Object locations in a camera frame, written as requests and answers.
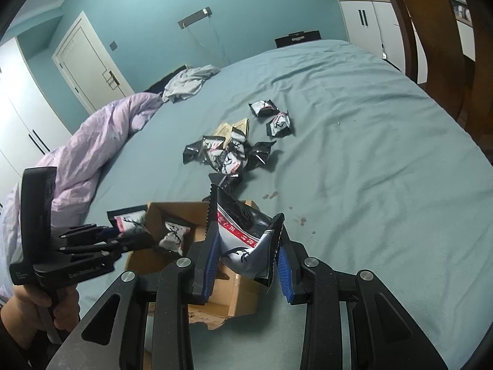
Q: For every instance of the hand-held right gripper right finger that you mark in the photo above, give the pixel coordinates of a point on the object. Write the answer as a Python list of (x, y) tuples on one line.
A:
[(285, 277)]

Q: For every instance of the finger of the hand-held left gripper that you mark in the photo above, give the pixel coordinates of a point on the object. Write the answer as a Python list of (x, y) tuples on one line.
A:
[(127, 244), (104, 233)]

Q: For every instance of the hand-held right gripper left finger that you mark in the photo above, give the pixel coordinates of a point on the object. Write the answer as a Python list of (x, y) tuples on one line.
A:
[(210, 273)]

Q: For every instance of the brown cardboard box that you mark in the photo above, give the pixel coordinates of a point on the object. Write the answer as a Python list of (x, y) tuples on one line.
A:
[(181, 210)]

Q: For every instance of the pile of black-white packets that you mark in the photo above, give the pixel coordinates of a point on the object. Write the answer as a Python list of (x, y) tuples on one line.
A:
[(227, 160)]

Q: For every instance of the person's left hand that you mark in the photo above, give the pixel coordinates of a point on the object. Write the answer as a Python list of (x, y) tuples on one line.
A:
[(23, 308)]

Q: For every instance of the purple quilt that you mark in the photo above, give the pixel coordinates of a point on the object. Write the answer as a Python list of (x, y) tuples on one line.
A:
[(96, 135)]

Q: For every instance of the white wardrobe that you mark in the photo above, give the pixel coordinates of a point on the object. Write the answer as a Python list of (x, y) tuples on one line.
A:
[(23, 104)]

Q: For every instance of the white door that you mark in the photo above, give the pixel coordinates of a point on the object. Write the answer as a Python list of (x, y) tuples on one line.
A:
[(88, 61)]

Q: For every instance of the dark pillow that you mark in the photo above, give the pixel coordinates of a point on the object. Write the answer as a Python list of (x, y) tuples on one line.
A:
[(161, 81)]

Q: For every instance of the grey crumpled clothing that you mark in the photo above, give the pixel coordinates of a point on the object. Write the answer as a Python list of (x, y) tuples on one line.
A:
[(188, 81)]

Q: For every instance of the black bag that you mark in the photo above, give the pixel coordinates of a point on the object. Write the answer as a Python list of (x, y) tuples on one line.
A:
[(296, 39)]

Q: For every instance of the white cabinet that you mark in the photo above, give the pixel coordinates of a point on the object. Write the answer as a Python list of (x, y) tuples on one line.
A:
[(369, 27)]

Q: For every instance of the brown wooden chair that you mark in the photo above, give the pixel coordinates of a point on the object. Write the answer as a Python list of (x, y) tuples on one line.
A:
[(431, 27)]

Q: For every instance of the white shelf unit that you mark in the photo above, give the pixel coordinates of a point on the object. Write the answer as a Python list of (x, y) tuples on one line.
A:
[(460, 31)]

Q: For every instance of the grey light switch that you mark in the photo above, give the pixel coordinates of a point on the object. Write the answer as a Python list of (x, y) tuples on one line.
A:
[(113, 45)]

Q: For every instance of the metal wall lamp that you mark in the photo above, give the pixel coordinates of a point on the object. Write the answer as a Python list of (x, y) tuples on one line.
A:
[(195, 17)]

